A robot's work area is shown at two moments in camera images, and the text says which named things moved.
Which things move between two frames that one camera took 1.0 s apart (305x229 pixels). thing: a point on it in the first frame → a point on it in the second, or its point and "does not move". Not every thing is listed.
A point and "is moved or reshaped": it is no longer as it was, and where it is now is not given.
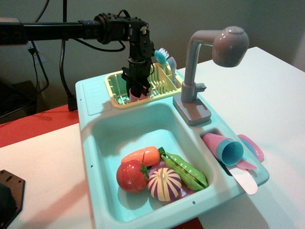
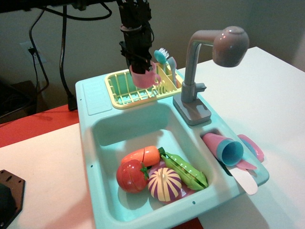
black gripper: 139,71 → 137,42
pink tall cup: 213,140 does not move
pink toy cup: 132,98 is moved or reshaped
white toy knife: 246,180 does not move
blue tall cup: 229,152 does not move
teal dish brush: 161,55 does not move
